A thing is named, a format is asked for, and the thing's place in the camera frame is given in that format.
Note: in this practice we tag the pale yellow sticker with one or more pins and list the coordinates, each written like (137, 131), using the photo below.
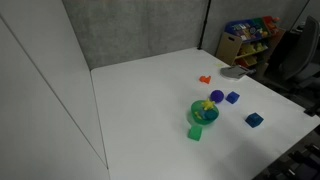
(220, 64)

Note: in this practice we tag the yellow star toy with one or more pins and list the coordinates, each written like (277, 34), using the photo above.
(208, 105)

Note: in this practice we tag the grey metal mounting plate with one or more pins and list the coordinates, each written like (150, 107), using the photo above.
(233, 72)

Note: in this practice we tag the dark blue toy cube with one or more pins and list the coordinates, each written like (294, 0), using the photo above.
(254, 120)

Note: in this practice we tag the royal blue toy cube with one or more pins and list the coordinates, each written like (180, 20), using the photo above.
(232, 97)

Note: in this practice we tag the orange toy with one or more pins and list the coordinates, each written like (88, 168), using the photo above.
(205, 79)

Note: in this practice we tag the green toy cube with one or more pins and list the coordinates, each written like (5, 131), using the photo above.
(195, 133)

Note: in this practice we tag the small yellow toy piece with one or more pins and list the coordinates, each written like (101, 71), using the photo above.
(198, 115)

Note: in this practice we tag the green bowl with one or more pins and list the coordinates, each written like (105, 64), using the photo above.
(196, 107)

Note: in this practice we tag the toy shelf with coloured bins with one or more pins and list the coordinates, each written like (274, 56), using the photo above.
(248, 36)

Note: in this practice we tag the black pole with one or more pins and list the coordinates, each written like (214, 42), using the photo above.
(204, 25)

